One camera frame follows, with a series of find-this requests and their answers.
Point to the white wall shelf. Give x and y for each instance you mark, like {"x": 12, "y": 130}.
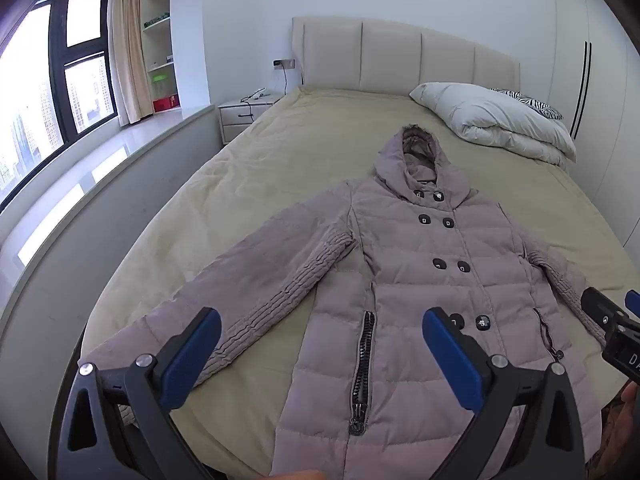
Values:
{"x": 160, "y": 45}

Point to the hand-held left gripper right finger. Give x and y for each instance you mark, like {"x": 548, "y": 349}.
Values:
{"x": 450, "y": 355}

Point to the bed with beige blanket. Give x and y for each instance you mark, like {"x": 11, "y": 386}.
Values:
{"x": 300, "y": 135}

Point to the white folded duvet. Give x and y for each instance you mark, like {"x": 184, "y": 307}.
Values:
{"x": 490, "y": 115}

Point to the green plastic container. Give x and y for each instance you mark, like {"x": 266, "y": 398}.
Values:
{"x": 160, "y": 85}

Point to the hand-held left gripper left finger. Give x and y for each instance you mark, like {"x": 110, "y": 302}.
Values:
{"x": 192, "y": 355}

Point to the white window bench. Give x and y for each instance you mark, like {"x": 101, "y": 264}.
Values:
{"x": 100, "y": 170}

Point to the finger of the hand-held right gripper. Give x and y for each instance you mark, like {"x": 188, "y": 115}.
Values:
{"x": 600, "y": 307}
{"x": 633, "y": 302}

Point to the person's right hand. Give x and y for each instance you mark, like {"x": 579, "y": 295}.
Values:
{"x": 631, "y": 397}

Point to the beige curtain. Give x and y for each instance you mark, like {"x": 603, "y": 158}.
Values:
{"x": 127, "y": 60}

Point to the zebra print pillow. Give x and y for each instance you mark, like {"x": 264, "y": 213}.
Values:
{"x": 540, "y": 107}

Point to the wall socket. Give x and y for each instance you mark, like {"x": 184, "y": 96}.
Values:
{"x": 283, "y": 63}

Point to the white nightstand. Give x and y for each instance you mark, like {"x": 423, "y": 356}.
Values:
{"x": 240, "y": 120}

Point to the black framed window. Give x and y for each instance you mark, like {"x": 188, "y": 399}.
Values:
{"x": 30, "y": 85}

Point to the mauve hooded puffer jacket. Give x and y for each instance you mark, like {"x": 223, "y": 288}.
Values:
{"x": 425, "y": 260}

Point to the beige padded headboard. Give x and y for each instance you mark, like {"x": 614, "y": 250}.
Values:
{"x": 390, "y": 55}

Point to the white wardrobe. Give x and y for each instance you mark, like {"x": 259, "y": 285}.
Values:
{"x": 610, "y": 110}

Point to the red box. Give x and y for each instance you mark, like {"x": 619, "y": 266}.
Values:
{"x": 165, "y": 104}

